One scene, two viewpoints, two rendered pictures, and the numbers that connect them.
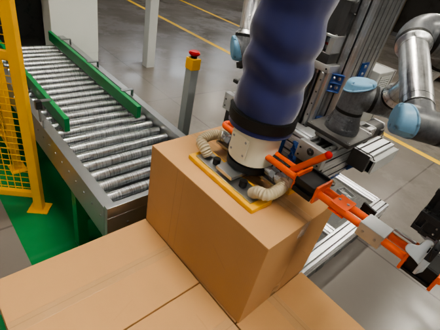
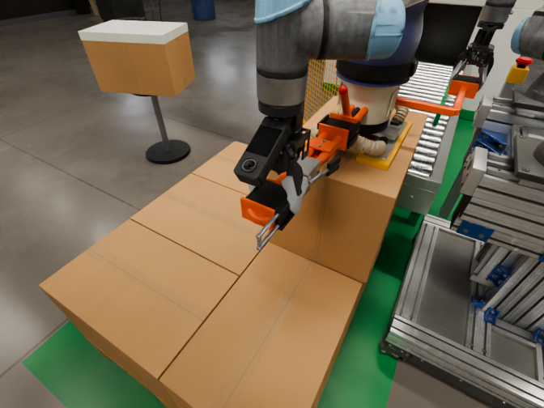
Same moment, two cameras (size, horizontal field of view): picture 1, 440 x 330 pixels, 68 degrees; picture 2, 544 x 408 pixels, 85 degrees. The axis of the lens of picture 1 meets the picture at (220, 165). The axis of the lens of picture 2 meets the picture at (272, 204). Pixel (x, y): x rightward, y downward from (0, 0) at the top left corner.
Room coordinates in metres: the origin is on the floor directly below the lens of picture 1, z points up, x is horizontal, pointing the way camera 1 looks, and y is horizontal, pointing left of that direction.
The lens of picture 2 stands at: (0.52, -0.98, 1.46)
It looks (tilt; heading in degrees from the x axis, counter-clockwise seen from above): 41 degrees down; 79
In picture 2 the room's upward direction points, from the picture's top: straight up
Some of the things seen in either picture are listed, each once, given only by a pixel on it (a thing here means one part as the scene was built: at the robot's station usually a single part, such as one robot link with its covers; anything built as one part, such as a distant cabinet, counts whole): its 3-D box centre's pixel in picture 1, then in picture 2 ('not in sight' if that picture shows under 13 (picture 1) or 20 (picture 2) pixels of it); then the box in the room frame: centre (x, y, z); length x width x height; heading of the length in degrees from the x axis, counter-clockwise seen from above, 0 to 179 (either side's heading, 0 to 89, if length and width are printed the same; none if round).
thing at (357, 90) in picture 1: (357, 94); not in sight; (1.38, -0.50, 1.20); 0.13 x 0.12 x 0.14; 83
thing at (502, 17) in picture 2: not in sight; (495, 14); (1.38, -0.07, 1.29); 0.08 x 0.08 x 0.05
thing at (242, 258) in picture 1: (231, 211); (347, 178); (1.00, -0.09, 0.74); 0.60 x 0.40 x 0.40; 50
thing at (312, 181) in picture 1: (311, 184); (337, 130); (0.83, -0.29, 1.07); 0.10 x 0.08 x 0.06; 138
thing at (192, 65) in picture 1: (183, 128); (474, 155); (2.01, 0.31, 0.50); 0.07 x 0.07 x 1.00; 49
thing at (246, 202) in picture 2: (422, 266); (268, 202); (0.59, -0.54, 1.07); 0.08 x 0.07 x 0.05; 48
